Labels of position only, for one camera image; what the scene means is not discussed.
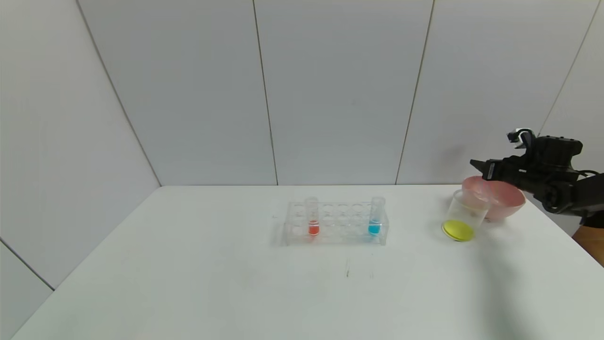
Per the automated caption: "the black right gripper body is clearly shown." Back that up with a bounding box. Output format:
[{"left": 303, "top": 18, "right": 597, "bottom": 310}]
[{"left": 482, "top": 156, "right": 528, "bottom": 184}]

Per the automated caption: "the test tube with blue liquid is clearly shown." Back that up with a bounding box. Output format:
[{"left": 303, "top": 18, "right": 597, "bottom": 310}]
[{"left": 368, "top": 197, "right": 386, "bottom": 236}]

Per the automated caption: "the clear plastic beaker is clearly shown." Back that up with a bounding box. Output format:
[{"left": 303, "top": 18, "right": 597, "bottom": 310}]
[{"left": 441, "top": 189, "right": 491, "bottom": 243}]

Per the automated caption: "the clear acrylic test tube rack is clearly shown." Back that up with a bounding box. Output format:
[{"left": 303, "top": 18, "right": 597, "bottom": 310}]
[{"left": 283, "top": 201, "right": 388, "bottom": 246}]

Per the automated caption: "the test tube with red liquid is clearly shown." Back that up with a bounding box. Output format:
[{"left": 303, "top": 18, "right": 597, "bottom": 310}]
[{"left": 305, "top": 197, "right": 321, "bottom": 236}]

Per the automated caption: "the pink bowl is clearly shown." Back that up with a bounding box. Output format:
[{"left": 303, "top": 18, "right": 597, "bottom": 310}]
[{"left": 461, "top": 176, "right": 526, "bottom": 221}]

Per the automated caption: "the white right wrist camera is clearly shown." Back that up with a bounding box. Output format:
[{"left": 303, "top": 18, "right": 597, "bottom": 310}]
[{"left": 507, "top": 127, "right": 535, "bottom": 150}]

